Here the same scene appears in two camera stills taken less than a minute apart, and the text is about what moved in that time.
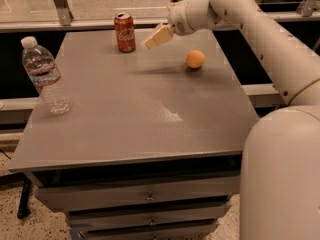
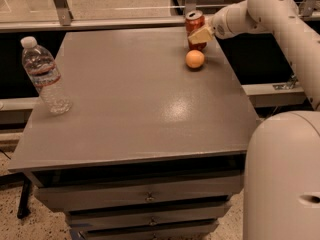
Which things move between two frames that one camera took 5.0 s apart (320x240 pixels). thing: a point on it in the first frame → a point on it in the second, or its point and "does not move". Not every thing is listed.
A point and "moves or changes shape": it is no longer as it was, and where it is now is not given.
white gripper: [177, 18] → [222, 26]
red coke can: [125, 32] moves or changes shape
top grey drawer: [127, 195] does not move
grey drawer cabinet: [152, 146] does not move
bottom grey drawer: [195, 231] does not move
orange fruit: [195, 58] does not move
